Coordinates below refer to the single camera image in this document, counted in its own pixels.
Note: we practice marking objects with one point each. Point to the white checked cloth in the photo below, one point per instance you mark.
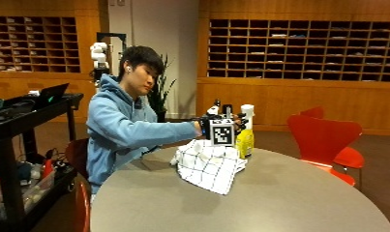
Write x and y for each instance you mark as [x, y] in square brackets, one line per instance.
[209, 169]

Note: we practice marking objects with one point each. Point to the dark red chair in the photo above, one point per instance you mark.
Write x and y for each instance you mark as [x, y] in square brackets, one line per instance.
[77, 156]

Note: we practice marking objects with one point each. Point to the green potted plant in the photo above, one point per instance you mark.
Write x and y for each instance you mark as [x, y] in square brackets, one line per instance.
[160, 93]

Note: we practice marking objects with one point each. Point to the black laptop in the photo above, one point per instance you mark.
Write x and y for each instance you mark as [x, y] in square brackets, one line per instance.
[52, 95]

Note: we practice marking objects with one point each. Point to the wooden pigeonhole shelf small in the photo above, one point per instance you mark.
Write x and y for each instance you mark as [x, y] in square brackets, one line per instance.
[30, 45]

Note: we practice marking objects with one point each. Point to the white cube with black markers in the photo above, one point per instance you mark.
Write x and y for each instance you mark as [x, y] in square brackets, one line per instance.
[222, 132]

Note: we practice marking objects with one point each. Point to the person in blue hoodie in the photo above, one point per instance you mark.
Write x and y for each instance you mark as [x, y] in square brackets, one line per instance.
[117, 129]

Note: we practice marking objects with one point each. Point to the orange red tool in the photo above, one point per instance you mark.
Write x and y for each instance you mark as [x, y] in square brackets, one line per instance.
[46, 168]

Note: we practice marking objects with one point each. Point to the black metal frame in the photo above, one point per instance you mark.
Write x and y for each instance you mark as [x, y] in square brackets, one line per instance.
[114, 37]

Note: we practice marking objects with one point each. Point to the black and white glove camera mount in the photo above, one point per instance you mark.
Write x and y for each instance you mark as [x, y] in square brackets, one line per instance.
[214, 110]

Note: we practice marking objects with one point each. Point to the black equipment on cart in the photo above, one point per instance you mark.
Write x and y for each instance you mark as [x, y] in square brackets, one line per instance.
[9, 109]

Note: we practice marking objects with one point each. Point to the black utility cart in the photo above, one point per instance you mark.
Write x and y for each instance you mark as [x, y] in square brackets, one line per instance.
[9, 129]

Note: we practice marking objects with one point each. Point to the yellow spray bottle white top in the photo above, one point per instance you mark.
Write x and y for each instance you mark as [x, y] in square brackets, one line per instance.
[245, 143]

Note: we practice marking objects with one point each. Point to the clear plastic bin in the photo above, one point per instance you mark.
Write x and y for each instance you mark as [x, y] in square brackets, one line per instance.
[38, 190]

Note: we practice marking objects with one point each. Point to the wooden pigeonhole shelf wide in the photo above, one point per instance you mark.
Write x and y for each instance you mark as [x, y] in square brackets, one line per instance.
[304, 50]

